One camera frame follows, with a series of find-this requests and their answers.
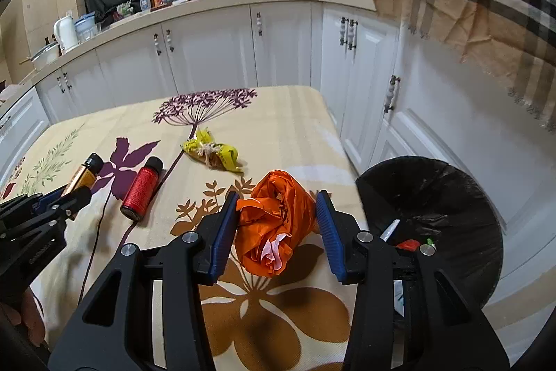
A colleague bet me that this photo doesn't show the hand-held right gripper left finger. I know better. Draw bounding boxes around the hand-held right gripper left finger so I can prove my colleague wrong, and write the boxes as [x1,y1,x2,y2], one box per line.
[48,191,240,371]

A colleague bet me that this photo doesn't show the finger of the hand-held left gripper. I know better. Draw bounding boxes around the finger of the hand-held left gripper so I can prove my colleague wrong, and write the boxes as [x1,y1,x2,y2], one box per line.
[26,186,93,233]
[0,189,74,224]

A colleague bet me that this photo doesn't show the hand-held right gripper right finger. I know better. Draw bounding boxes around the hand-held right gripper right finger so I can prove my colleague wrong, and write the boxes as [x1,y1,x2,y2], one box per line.
[315,189,511,371]

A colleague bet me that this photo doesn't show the orange yellow small bottle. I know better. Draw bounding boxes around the orange yellow small bottle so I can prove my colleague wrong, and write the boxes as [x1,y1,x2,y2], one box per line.
[61,153,104,219]

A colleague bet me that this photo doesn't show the orange plastic bag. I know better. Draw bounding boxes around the orange plastic bag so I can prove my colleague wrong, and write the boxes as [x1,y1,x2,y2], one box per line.
[235,170,318,277]

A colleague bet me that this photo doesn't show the black lined trash bin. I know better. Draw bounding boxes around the black lined trash bin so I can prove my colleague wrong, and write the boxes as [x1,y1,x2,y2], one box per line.
[355,156,504,306]

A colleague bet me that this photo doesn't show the person's left hand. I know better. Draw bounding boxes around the person's left hand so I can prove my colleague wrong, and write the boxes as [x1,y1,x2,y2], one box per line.
[0,292,46,348]

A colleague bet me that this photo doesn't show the red small bottle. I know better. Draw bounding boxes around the red small bottle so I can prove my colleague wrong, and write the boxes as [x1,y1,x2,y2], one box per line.
[120,156,164,220]

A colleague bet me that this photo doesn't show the yellow snack wrapper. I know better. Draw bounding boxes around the yellow snack wrapper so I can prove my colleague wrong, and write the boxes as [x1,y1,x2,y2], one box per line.
[181,128,244,173]

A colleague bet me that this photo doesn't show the floral tablecloth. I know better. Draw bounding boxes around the floral tablecloth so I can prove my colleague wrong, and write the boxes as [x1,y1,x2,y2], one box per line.
[0,86,370,371]

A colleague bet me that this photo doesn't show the glass bowl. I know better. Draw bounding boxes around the glass bowl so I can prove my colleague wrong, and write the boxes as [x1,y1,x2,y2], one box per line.
[31,42,60,65]

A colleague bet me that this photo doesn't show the white kettle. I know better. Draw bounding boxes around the white kettle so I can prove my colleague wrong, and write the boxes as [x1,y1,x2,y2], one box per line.
[53,16,79,52]

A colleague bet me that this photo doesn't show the clear container blue lid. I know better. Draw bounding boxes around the clear container blue lid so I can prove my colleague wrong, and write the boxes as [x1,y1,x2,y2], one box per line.
[75,11,97,43]

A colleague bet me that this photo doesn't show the white kitchen cabinets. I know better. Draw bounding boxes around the white kitchen cabinets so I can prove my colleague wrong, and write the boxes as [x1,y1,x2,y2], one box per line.
[0,0,556,354]

